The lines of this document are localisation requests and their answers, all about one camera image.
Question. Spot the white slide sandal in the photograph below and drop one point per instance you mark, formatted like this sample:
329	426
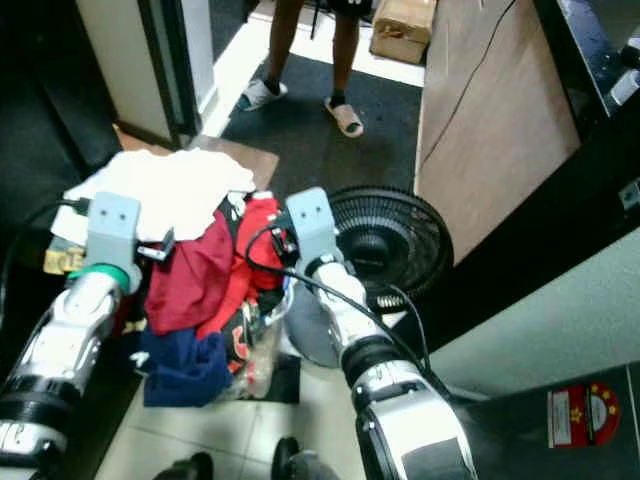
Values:
262	95
346	118

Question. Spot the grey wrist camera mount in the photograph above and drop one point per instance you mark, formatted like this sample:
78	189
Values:
312	222
115	225

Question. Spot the dark floor mat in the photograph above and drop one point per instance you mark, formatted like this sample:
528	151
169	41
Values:
320	150

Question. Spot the black right robot foot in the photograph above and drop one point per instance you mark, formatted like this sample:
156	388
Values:
310	466

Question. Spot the bright red garment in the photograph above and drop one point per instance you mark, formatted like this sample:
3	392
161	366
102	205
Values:
252	240

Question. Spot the navy blue garment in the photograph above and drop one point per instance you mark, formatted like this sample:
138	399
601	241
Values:
185	365

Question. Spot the brown cardboard box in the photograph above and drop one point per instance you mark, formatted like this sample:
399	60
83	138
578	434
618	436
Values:
402	32

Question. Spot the small yellow object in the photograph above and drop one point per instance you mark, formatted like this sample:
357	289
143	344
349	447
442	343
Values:
63	261

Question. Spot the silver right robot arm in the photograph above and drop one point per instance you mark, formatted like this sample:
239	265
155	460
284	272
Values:
400	400

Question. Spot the white garment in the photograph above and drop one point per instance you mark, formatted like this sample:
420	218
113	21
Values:
175	185

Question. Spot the red round sticker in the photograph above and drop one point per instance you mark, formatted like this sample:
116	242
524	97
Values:
584	415

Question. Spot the dark red garment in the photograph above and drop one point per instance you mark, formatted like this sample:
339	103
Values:
185	275

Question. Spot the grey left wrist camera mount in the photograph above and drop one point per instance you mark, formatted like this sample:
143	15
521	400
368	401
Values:
115	225

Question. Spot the grey washing machine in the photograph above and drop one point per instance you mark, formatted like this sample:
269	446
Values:
540	320

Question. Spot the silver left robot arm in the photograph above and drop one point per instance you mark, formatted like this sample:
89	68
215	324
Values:
60	340

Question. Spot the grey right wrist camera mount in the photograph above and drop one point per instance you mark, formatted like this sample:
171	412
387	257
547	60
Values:
312	222

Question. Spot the black floor fan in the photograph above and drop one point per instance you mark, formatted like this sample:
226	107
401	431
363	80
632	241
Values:
395	240

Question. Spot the clear plastic laundry basket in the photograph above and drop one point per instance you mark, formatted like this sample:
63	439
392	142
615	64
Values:
268	345

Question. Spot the white door frame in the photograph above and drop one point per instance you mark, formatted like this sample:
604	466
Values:
120	55

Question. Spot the black left robot foot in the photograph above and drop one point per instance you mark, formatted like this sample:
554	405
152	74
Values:
182	468

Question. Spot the black robot foot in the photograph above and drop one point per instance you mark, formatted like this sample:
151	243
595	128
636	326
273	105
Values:
182	468
310	466

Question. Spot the person's bare legs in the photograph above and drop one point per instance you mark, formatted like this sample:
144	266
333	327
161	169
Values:
348	55

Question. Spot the black red printed garment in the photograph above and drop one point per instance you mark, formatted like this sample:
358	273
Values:
244	345

